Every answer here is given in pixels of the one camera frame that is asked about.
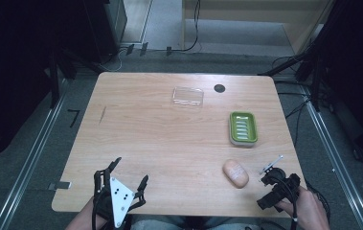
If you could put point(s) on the light wooden shelf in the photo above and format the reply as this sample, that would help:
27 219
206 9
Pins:
249 9

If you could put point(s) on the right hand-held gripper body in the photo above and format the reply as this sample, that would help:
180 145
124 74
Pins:
281 183

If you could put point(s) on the black tripod stand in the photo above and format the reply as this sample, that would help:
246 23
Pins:
54 83
315 80

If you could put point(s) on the black tape mark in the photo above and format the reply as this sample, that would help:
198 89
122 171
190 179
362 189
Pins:
74 112

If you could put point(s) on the small dark floor bracket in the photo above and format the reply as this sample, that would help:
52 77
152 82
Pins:
169 51
130 49
144 49

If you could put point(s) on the metal floor rail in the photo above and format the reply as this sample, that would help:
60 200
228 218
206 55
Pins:
337 163
30 159

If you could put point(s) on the green soap dish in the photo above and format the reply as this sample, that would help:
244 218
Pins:
243 128

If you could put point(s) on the dark cabinet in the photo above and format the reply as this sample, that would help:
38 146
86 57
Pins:
105 28

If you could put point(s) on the grey tape strip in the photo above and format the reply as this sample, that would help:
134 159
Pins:
60 185

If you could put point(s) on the person's right hand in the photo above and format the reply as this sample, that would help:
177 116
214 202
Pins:
308 212

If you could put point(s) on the clear plastic box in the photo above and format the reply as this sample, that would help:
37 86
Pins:
187 96

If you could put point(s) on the person's left hand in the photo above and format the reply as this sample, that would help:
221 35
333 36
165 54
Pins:
91 207

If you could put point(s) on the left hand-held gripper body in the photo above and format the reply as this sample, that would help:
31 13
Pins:
118 195

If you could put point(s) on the black round table grommet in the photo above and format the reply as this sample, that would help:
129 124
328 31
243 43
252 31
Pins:
219 88

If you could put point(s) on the beige soap bar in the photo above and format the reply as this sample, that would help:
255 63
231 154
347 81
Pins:
236 173

